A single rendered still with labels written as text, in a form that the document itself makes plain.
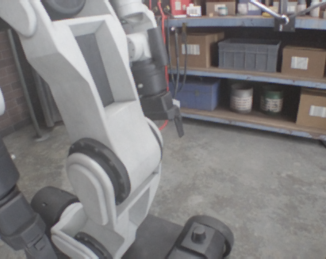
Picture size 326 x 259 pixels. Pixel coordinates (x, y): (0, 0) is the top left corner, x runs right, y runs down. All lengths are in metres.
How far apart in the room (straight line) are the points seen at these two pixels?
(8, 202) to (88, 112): 0.18
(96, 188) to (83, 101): 0.14
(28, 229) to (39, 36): 0.27
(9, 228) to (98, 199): 0.15
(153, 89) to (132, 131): 0.20
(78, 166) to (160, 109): 0.29
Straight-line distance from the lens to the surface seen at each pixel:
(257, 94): 2.09
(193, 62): 1.81
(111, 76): 0.47
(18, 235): 0.36
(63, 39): 0.38
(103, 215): 0.46
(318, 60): 1.67
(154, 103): 0.62
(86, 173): 0.41
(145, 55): 0.59
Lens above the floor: 0.87
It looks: 27 degrees down
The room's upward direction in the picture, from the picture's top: 5 degrees counter-clockwise
